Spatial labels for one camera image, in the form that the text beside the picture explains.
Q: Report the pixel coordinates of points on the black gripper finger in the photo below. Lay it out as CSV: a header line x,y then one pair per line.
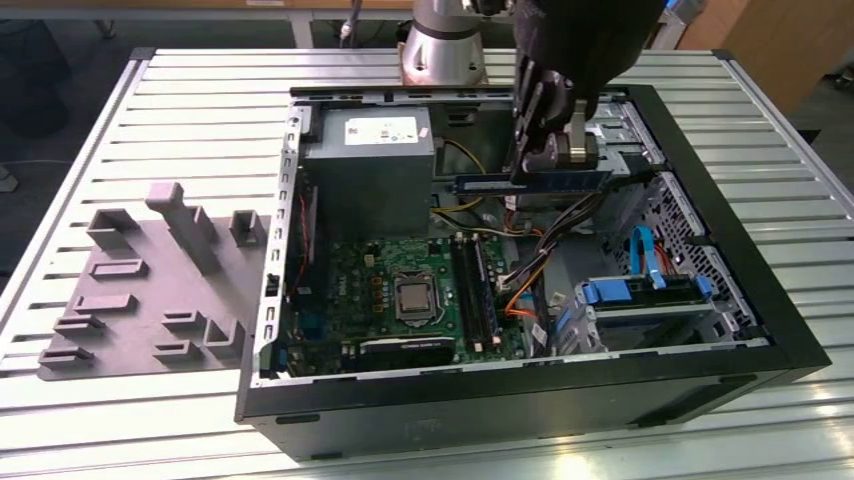
x,y
537,120
580,150

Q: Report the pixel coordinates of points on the RAM slot with white clips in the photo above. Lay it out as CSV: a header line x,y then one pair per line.
x,y
470,295

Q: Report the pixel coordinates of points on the metal drive cage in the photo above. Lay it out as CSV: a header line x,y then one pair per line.
x,y
624,150

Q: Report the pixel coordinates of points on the hard disk in blue carrier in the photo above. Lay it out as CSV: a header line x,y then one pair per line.
x,y
608,292

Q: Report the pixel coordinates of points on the grey power supply unit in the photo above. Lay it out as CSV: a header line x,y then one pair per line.
x,y
367,190

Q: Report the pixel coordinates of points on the brown wooden cabinet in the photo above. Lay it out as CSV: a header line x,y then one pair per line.
x,y
788,40

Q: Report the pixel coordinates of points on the metal disk bay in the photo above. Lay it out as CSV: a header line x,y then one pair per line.
x,y
668,311

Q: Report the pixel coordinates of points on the CPU socket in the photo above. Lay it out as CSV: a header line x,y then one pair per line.
x,y
414,274

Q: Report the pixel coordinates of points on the silver CPU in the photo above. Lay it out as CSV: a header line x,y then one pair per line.
x,y
415,298

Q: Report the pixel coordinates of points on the green motherboard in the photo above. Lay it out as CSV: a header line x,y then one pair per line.
x,y
354,310

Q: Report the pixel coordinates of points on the black graphics card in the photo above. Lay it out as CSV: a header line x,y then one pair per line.
x,y
401,350

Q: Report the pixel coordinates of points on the black open PC case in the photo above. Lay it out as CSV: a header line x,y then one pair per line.
x,y
467,420

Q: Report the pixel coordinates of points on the grey plastic parts rack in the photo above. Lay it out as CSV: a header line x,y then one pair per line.
x,y
174,300

